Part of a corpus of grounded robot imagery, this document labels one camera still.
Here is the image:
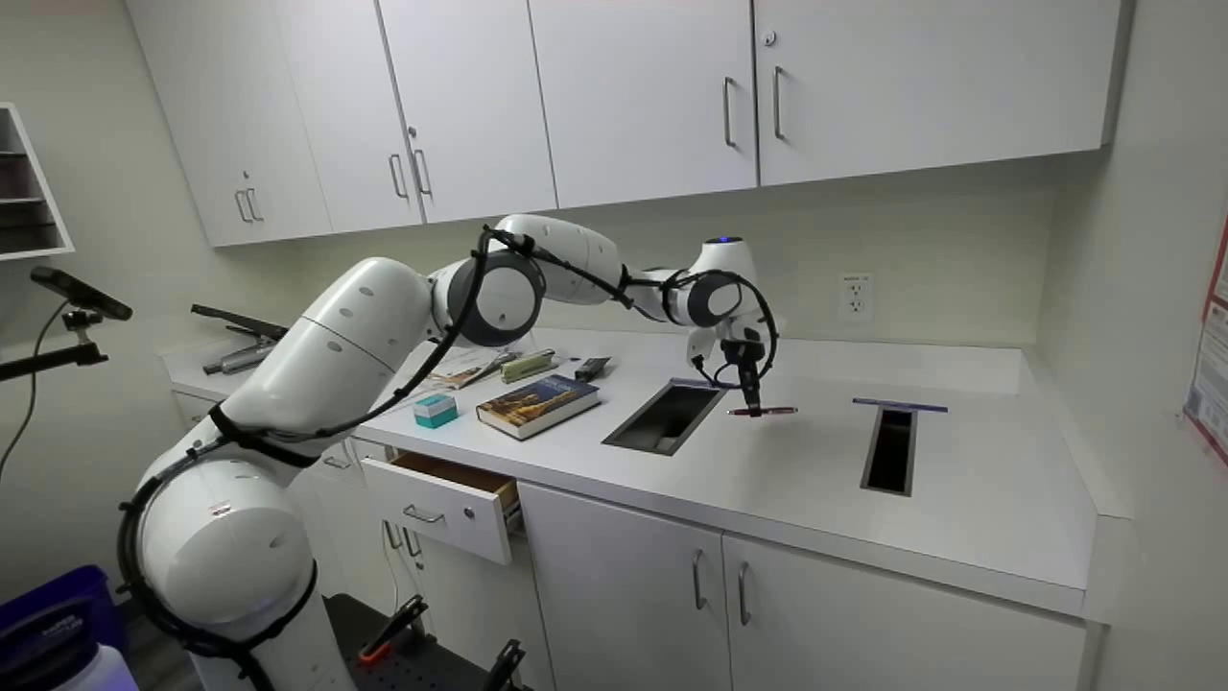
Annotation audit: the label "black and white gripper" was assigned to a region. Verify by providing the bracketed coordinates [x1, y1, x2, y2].
[688, 319, 776, 409]

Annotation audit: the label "red pen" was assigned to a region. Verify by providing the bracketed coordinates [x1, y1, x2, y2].
[730, 405, 800, 417]

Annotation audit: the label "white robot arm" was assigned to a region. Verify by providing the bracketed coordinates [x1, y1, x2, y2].
[121, 213, 778, 691]

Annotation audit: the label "small blue box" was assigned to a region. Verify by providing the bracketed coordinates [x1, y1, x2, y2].
[411, 392, 456, 428]

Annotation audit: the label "small dark object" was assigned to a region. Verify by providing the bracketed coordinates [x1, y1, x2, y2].
[576, 355, 611, 380]

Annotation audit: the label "green flat packet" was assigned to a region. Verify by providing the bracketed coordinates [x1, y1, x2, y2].
[498, 350, 557, 385]

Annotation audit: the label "dark hardcover book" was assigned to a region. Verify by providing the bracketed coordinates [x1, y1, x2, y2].
[476, 377, 599, 438]

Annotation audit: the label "white lower cabinets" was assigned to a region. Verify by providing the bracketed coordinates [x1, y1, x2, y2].
[357, 380, 1107, 691]

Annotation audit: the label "white cabinets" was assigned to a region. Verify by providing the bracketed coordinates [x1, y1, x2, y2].
[122, 0, 1129, 245]
[357, 380, 1107, 691]

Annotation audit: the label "small flat packet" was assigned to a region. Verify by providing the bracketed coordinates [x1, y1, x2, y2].
[436, 353, 514, 392]

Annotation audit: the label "open white drawer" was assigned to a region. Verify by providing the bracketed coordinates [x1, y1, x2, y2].
[366, 454, 520, 565]

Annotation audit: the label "grey metal stapler tool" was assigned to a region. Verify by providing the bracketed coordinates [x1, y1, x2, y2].
[196, 303, 286, 377]

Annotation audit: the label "white upper cabinets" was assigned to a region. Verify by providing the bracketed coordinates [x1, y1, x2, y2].
[122, 0, 1129, 245]

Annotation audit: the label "blue bin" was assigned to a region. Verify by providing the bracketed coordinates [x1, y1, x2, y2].
[0, 565, 140, 691]

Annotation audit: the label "wall power outlet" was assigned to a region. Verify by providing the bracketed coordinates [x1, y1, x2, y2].
[842, 272, 876, 323]

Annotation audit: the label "black handled tool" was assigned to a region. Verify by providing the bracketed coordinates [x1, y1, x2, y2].
[485, 641, 528, 691]

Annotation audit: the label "red handled tool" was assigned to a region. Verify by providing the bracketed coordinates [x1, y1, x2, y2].
[355, 596, 432, 670]

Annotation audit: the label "red and white wall poster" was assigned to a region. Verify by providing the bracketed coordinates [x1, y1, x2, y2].
[1186, 229, 1228, 463]

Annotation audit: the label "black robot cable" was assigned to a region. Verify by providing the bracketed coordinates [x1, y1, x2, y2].
[116, 222, 785, 691]

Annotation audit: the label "black camera on stand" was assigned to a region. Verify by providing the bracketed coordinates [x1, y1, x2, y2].
[0, 263, 132, 380]

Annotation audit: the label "white wall shelf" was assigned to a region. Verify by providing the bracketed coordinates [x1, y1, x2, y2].
[0, 104, 74, 259]

